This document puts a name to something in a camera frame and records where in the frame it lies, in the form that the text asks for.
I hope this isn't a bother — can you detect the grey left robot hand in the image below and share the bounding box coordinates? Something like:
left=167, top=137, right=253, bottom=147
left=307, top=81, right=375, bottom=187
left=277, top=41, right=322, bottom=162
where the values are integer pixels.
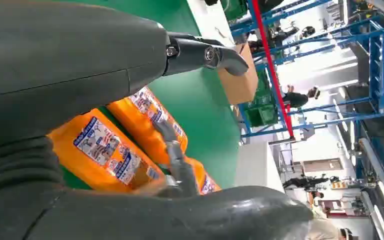
left=0, top=0, right=314, bottom=240

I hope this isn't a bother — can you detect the orange drink bottle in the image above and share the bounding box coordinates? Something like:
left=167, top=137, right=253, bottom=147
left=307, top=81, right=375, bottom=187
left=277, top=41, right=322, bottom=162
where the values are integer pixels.
left=47, top=108, right=166, bottom=195
left=107, top=86, right=222, bottom=196

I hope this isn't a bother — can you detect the white marble table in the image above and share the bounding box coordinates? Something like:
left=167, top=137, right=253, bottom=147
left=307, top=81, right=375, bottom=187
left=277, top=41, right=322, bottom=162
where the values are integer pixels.
left=186, top=0, right=237, bottom=45

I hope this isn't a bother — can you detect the green mat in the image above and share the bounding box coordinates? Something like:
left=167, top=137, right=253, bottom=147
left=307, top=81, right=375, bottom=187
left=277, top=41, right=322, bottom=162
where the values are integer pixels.
left=51, top=0, right=243, bottom=191

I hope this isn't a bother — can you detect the green crate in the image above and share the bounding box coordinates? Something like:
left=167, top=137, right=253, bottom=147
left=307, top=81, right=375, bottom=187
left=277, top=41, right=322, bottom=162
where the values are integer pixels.
left=244, top=71, right=280, bottom=128
left=220, top=0, right=249, bottom=21

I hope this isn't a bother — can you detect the brown cardboard box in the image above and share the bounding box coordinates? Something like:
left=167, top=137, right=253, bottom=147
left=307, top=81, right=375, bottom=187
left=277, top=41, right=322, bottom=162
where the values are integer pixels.
left=217, top=42, right=260, bottom=106

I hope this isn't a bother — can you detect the red pole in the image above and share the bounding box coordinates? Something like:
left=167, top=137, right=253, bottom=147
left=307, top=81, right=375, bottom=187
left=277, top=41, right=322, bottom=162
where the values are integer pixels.
left=250, top=0, right=296, bottom=139

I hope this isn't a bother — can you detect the distant person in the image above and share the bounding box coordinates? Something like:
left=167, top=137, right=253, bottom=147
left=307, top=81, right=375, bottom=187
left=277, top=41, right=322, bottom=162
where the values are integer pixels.
left=283, top=85, right=321, bottom=109
left=306, top=210, right=357, bottom=240

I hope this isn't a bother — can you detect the blue metal rack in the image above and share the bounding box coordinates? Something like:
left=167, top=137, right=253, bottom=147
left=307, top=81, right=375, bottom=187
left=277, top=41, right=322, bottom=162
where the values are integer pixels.
left=230, top=0, right=384, bottom=139

